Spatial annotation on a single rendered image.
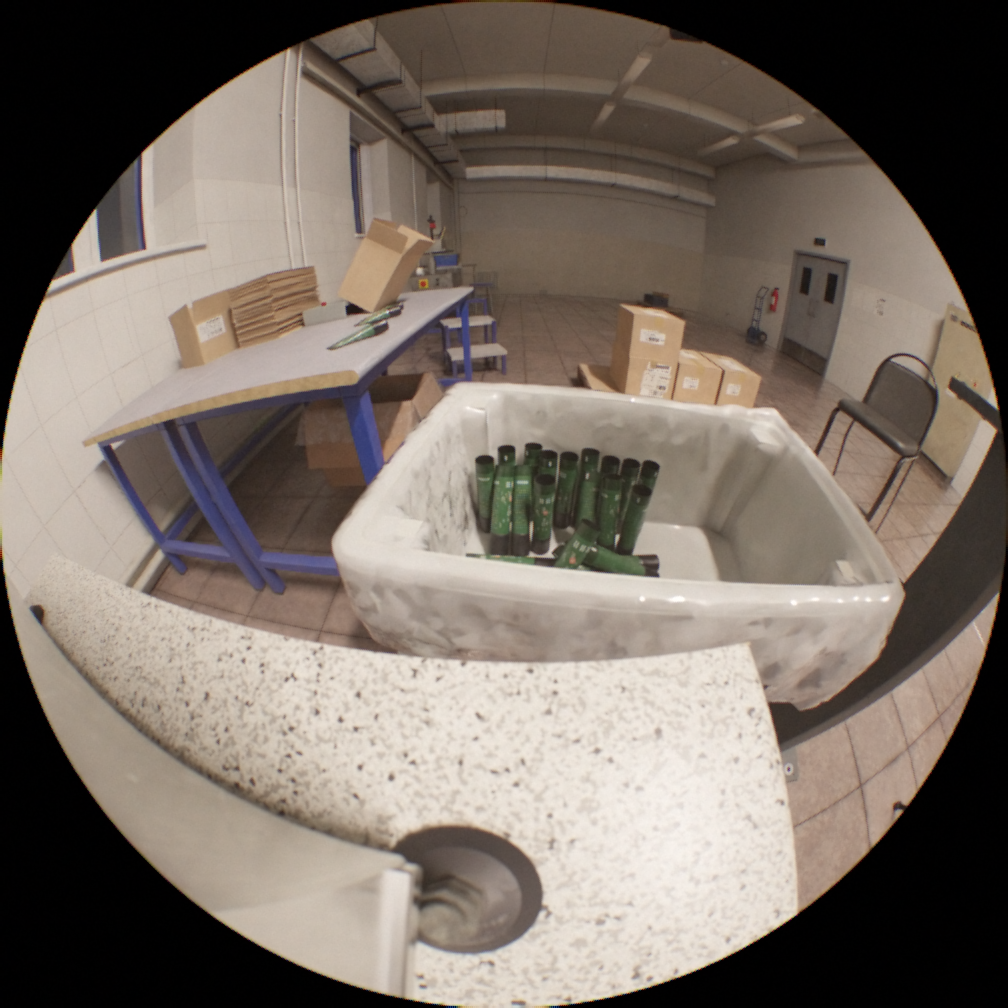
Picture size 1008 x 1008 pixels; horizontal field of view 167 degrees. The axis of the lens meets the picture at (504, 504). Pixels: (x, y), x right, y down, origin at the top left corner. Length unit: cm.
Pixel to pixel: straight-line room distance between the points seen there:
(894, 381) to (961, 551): 152
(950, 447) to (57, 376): 663
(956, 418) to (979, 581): 457
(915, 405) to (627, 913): 200
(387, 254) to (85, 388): 136
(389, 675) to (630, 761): 11
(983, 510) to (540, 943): 61
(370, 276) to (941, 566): 161
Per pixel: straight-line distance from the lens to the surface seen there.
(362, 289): 136
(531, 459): 58
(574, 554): 46
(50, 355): 177
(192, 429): 102
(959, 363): 523
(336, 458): 149
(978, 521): 62
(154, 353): 199
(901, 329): 611
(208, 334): 154
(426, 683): 16
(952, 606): 63
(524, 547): 56
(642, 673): 16
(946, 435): 516
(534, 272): 980
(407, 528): 34
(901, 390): 205
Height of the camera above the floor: 89
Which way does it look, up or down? 40 degrees down
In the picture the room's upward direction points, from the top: 1 degrees counter-clockwise
